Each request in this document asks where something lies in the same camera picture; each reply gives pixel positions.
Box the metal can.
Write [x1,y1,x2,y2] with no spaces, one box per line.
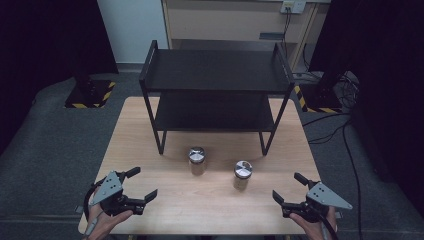
[188,146,207,177]
[232,160,254,192]

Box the tangle of black cables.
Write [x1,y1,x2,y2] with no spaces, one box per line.
[338,70,362,112]

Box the black outlet cable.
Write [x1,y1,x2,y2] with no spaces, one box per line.
[281,13,292,53]

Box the person's right hand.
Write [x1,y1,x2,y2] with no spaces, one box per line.
[289,207,338,240]

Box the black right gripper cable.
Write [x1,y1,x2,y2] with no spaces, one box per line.
[318,214,340,240]

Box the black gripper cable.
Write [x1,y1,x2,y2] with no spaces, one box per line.
[82,179,105,223]
[318,214,340,240]

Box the black two-tier shelf rack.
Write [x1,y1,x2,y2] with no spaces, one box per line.
[138,39,296,157]

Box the long black floor cable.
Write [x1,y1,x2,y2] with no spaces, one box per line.
[341,121,365,240]

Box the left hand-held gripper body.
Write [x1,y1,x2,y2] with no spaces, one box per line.
[89,170,148,217]

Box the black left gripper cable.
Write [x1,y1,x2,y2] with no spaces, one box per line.
[82,179,105,223]

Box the beige wooden cabinet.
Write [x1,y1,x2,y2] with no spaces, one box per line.
[161,0,332,72]

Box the black stand with striped base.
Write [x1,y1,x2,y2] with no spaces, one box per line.
[64,49,117,109]
[293,66,344,114]

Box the white wall power outlet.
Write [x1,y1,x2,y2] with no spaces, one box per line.
[279,0,307,15]

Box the dark curtain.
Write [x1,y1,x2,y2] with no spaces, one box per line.
[308,0,424,218]
[0,0,120,155]

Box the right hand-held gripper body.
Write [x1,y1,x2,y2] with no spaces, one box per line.
[281,180,354,224]

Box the person's left hand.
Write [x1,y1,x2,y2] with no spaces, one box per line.
[84,203,134,240]

